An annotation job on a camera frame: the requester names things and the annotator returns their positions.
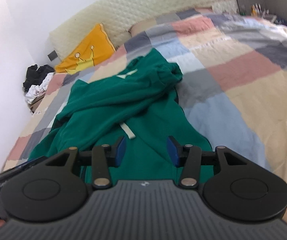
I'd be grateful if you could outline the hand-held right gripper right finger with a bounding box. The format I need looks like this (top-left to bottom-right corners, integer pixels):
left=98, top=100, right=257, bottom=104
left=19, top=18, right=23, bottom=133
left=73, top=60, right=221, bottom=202
left=166, top=135, right=249, bottom=189

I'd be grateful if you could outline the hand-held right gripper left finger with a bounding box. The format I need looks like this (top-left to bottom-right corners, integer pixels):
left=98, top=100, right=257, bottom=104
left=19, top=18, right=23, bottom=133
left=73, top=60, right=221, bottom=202
left=45, top=135, right=127, bottom=189

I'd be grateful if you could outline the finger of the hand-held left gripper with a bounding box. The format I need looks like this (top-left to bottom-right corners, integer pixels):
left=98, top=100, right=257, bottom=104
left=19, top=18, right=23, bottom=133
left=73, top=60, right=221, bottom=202
left=11, top=156, right=46, bottom=173

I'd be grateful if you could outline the green hoodie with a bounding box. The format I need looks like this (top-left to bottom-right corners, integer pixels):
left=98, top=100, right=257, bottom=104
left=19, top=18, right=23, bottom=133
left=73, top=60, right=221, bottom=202
left=28, top=48, right=214, bottom=181

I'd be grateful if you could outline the white clothes pile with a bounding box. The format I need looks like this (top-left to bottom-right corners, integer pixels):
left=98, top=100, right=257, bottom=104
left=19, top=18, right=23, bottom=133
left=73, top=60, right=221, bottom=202
left=25, top=72, right=55, bottom=104

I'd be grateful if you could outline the black clothes pile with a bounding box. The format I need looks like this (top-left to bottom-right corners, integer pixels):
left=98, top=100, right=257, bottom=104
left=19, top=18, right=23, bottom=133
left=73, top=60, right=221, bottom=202
left=23, top=64, right=55, bottom=89

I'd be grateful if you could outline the wooden nightstand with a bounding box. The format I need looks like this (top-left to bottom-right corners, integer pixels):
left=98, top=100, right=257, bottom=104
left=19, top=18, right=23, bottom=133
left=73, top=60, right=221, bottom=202
left=28, top=94, right=47, bottom=115

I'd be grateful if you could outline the checkered quilt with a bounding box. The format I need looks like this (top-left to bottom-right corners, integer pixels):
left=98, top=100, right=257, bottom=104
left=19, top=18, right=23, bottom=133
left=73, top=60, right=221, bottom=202
left=1, top=7, right=287, bottom=232

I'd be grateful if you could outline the yellow crown pillow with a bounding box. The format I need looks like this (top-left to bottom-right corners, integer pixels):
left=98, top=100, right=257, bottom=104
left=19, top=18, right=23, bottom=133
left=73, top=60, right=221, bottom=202
left=54, top=23, right=116, bottom=75

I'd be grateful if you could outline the checkered pillow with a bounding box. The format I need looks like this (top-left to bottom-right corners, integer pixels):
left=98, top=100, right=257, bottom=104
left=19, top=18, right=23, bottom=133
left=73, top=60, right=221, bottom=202
left=129, top=20, right=164, bottom=37

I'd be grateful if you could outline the cream quilted headboard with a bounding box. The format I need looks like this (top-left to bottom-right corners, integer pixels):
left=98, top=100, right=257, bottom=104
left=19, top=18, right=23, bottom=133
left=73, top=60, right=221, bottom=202
left=49, top=0, right=239, bottom=63

